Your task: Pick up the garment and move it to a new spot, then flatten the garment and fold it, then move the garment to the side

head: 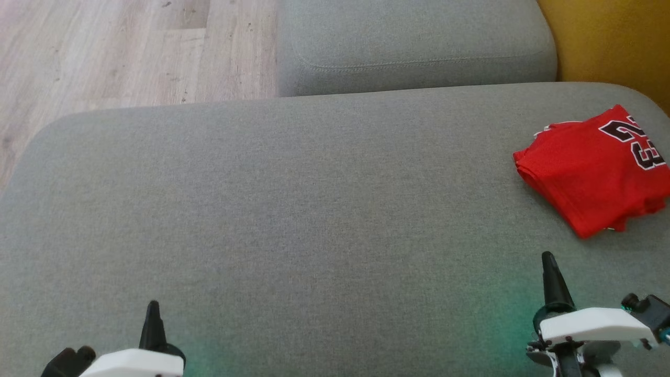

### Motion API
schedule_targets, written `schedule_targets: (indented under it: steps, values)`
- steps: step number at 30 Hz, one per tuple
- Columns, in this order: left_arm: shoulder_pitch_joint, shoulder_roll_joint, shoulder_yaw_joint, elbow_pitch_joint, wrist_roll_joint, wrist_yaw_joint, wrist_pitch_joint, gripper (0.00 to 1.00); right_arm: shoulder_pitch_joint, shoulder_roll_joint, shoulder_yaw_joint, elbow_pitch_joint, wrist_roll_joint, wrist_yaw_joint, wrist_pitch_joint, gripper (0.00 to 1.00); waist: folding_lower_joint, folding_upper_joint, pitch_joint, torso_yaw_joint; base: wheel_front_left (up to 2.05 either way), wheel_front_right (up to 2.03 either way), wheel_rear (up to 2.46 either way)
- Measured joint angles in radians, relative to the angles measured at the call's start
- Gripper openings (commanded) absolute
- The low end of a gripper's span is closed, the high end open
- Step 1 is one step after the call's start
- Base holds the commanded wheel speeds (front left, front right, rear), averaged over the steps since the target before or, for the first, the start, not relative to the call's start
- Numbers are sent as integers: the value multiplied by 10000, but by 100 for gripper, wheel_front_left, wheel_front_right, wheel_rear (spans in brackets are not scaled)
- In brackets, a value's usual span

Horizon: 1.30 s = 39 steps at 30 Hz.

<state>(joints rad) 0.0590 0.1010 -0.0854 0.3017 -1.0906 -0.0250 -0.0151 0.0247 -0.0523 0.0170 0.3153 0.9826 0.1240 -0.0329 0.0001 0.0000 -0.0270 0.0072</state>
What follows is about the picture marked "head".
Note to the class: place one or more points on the grey sofa seat cushion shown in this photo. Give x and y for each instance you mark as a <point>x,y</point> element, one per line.
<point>419,36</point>

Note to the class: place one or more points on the red shorts with white panel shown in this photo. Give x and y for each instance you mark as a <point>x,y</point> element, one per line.
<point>576,167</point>

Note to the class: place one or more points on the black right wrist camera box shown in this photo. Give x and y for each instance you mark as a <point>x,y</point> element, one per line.
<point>654,314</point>

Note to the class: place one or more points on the grey and yellow sofa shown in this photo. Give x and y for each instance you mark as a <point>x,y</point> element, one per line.
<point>261,209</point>

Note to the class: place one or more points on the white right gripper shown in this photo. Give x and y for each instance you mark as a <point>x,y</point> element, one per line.
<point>596,324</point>

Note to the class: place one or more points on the wide yellow sofa back cushion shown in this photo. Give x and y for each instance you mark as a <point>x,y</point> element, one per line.
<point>617,42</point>

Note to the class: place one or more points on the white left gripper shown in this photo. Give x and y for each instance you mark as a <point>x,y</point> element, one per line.
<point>136,364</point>

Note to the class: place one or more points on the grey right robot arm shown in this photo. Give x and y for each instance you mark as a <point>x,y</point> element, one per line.
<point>610,370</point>

